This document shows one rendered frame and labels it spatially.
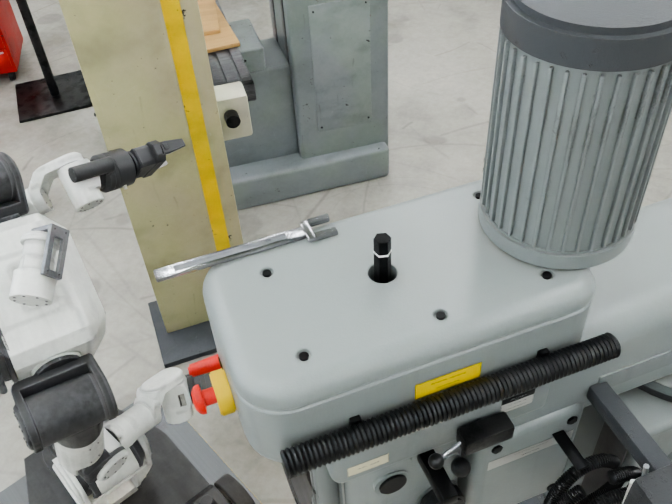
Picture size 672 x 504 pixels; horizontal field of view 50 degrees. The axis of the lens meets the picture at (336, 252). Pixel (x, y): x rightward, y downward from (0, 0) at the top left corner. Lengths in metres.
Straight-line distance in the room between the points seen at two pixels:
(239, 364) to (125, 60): 1.86
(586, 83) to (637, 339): 0.47
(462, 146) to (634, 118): 3.58
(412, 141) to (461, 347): 3.59
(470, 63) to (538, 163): 4.37
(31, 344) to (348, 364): 0.67
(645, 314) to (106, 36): 1.93
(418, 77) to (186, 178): 2.52
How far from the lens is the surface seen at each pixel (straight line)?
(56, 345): 1.35
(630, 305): 1.12
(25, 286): 1.25
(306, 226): 0.98
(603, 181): 0.87
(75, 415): 1.32
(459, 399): 0.91
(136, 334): 3.50
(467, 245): 0.96
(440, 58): 5.26
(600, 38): 0.76
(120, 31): 2.55
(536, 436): 1.18
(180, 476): 2.34
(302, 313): 0.88
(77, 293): 1.36
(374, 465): 1.02
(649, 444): 1.13
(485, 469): 1.19
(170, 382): 1.73
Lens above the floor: 2.54
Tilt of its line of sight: 44 degrees down
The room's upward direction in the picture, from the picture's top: 4 degrees counter-clockwise
